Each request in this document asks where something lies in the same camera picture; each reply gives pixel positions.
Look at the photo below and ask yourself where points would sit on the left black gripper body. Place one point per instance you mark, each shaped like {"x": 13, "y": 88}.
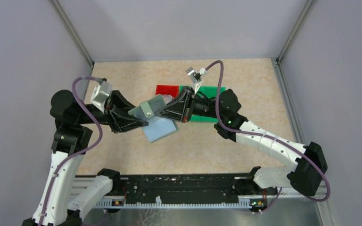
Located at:
{"x": 104, "y": 117}

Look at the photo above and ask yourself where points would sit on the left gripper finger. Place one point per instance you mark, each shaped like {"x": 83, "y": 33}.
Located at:
{"x": 120, "y": 102}
{"x": 128, "y": 122}

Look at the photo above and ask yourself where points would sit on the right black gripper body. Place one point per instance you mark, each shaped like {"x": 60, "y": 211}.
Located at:
{"x": 193, "y": 105}

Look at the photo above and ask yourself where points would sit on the grey-green card holder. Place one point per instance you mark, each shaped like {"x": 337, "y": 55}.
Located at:
{"x": 158, "y": 127}

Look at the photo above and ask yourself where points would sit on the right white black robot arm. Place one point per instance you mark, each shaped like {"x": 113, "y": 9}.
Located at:
{"x": 304, "y": 166}

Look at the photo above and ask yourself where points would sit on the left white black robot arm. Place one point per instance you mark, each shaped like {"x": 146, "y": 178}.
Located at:
{"x": 71, "y": 141}

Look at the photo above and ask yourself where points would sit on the white cards in red bin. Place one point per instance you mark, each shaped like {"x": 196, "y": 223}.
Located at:
{"x": 167, "y": 98}

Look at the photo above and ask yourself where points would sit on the middle green plastic bin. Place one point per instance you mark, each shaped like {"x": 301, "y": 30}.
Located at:
{"x": 194, "y": 118}

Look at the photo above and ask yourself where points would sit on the green plastic bin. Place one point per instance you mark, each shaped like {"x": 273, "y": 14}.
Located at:
{"x": 208, "y": 93}
{"x": 194, "y": 118}

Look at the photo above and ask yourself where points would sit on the red plastic bin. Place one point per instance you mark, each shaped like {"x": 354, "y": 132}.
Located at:
{"x": 170, "y": 90}

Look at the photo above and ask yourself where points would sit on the right green plastic bin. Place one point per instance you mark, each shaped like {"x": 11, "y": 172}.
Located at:
{"x": 208, "y": 93}

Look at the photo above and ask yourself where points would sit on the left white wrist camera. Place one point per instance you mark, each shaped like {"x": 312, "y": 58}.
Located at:
{"x": 100, "y": 95}

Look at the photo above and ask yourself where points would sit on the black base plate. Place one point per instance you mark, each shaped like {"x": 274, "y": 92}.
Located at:
{"x": 188, "y": 188}

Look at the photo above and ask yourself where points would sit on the white toothed cable duct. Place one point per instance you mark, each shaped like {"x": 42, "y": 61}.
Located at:
{"x": 108, "y": 203}

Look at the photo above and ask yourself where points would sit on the right side aluminium rail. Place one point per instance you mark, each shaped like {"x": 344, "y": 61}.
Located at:
{"x": 289, "y": 103}

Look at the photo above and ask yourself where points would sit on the left corner aluminium post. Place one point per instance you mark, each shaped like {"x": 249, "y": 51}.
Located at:
{"x": 71, "y": 30}

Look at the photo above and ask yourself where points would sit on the corner aluminium post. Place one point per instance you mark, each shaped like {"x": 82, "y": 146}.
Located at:
{"x": 71, "y": 30}
{"x": 309, "y": 4}

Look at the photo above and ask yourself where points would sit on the aluminium frame rail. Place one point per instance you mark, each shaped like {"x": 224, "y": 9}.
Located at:
{"x": 81, "y": 183}

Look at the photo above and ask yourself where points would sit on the right corner aluminium post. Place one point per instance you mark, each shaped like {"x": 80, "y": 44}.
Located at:
{"x": 309, "y": 4}

